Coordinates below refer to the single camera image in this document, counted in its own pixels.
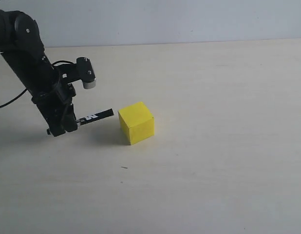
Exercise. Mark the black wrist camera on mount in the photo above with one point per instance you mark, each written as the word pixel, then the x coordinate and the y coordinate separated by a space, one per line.
pixel 81 70

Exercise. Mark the yellow foam cube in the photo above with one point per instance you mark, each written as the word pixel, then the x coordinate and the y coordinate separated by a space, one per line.
pixel 136 122

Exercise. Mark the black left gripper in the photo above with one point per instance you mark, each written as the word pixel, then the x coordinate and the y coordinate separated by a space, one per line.
pixel 57 108

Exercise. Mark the black and white whiteboard marker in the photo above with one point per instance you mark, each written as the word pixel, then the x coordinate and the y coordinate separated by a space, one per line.
pixel 95 117

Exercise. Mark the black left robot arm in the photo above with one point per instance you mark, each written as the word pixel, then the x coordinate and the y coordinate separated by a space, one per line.
pixel 22 49

